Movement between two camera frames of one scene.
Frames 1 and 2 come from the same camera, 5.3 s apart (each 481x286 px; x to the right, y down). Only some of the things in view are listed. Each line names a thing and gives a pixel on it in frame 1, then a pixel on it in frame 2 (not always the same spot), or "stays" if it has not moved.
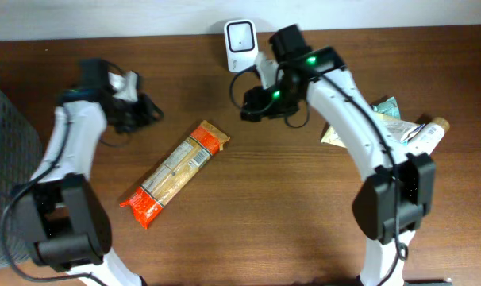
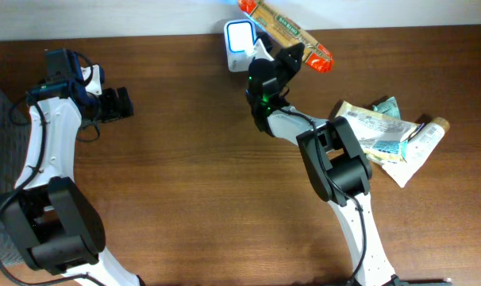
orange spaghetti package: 203,141 → 288,32
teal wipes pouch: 389,107 stays
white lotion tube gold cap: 429,136 stays
